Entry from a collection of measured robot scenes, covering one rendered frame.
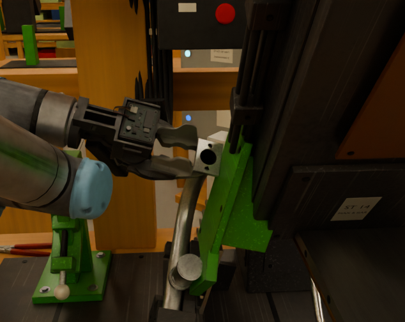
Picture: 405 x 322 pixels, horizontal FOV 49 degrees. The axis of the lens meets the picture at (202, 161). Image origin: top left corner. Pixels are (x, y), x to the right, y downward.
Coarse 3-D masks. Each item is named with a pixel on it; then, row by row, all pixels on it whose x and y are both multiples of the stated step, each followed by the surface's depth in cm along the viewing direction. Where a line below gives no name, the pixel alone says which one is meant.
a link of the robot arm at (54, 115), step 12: (48, 96) 62; (60, 96) 63; (72, 96) 64; (48, 108) 61; (60, 108) 61; (72, 108) 63; (48, 120) 61; (60, 120) 61; (36, 132) 62; (48, 132) 61; (60, 132) 62; (60, 144) 63
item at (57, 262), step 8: (56, 216) 83; (56, 224) 83; (64, 224) 83; (72, 224) 83; (80, 224) 86; (56, 232) 85; (64, 232) 83; (80, 232) 86; (56, 240) 85; (64, 240) 83; (80, 240) 85; (56, 248) 84; (64, 248) 82; (72, 248) 84; (80, 248) 85; (56, 256) 84; (64, 256) 81; (72, 256) 84; (80, 256) 84; (56, 264) 80; (64, 264) 81; (72, 264) 81; (80, 264) 84; (56, 272) 83; (72, 272) 83
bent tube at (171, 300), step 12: (204, 144) 69; (216, 144) 70; (204, 156) 72; (216, 156) 69; (204, 168) 69; (216, 168) 68; (192, 180) 74; (192, 192) 77; (180, 204) 78; (192, 204) 78; (180, 216) 78; (192, 216) 78; (180, 228) 77; (180, 240) 76; (180, 252) 75; (168, 288) 72; (168, 300) 71; (180, 300) 71
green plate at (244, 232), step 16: (240, 144) 59; (224, 160) 66; (240, 160) 58; (224, 176) 64; (240, 176) 59; (224, 192) 62; (240, 192) 61; (208, 208) 70; (224, 208) 60; (240, 208) 62; (208, 224) 68; (224, 224) 61; (240, 224) 63; (256, 224) 63; (208, 240) 65; (224, 240) 64; (240, 240) 64; (256, 240) 64
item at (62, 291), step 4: (60, 272) 81; (64, 272) 81; (60, 276) 81; (64, 276) 81; (60, 280) 81; (64, 280) 81; (60, 284) 80; (64, 284) 80; (56, 288) 80; (60, 288) 79; (64, 288) 80; (68, 288) 80; (56, 292) 79; (60, 292) 79; (64, 292) 79; (68, 292) 80; (56, 296) 79; (60, 296) 79; (64, 296) 79
